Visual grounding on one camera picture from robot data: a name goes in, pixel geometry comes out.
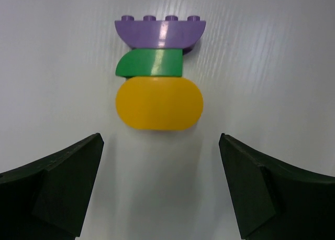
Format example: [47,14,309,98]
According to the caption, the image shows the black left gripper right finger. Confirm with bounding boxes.
[219,134,334,239]

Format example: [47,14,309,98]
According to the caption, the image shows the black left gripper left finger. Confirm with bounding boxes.
[1,133,104,239]

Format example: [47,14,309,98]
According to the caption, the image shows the yellow oval lego brick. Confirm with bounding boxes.
[115,77,204,130]

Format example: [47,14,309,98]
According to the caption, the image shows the green lego brick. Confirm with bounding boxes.
[115,49,183,78]

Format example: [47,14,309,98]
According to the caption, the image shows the purple scalloped lego brick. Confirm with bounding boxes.
[115,15,206,54]

